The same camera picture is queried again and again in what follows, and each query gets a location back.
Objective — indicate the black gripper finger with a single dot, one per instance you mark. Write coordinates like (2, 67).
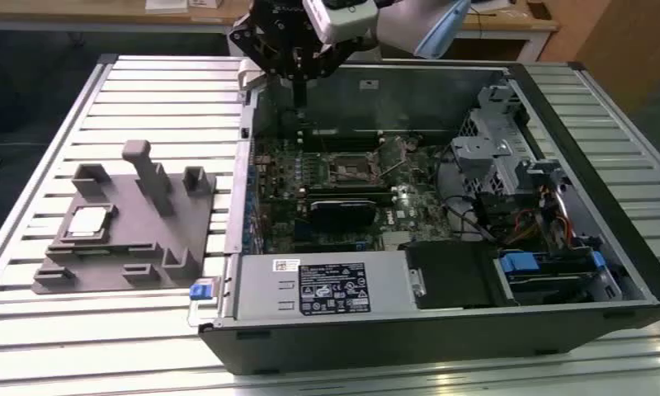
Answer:
(332, 57)
(246, 41)

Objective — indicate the thin metal locking lever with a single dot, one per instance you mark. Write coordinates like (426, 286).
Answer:
(322, 146)
(396, 168)

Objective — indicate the silver CPU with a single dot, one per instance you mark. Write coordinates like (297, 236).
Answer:
(87, 220)

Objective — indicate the CPU socket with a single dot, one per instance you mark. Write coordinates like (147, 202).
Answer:
(357, 169)

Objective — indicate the grey case latch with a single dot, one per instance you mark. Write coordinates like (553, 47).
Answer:
(248, 76)

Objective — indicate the small white box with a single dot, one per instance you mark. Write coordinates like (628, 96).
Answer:
(163, 4)
(203, 3)

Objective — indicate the black RAM slot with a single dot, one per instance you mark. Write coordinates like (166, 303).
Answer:
(352, 146)
(352, 133)
(352, 142)
(352, 138)

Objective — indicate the wooden desk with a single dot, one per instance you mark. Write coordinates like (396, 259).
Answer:
(87, 14)

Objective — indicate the green RAM stick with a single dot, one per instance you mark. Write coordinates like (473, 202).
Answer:
(352, 194)
(103, 249)

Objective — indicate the green motherboard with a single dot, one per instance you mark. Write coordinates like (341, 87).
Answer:
(285, 194)

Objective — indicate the metal drive cage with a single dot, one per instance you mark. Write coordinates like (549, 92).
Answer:
(481, 150)

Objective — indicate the small graphics card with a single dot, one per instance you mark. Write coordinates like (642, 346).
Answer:
(340, 216)

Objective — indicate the silver chipset heatsink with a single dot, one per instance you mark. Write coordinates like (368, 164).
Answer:
(396, 240)

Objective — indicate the grey parts rack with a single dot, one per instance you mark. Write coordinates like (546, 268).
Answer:
(142, 231)

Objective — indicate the wooden cabinet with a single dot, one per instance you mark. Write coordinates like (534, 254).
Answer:
(626, 49)

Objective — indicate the black plastic drive cover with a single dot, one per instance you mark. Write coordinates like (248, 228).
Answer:
(450, 276)

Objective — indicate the grey power supply unit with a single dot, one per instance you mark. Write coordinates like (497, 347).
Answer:
(264, 288)

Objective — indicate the blue disk carrier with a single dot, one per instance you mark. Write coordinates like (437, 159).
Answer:
(516, 264)

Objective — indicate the blue case latch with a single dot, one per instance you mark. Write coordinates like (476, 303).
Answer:
(199, 290)

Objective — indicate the black open PC case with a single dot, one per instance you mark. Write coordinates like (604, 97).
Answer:
(362, 350)

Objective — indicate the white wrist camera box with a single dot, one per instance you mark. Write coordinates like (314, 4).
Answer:
(346, 22)

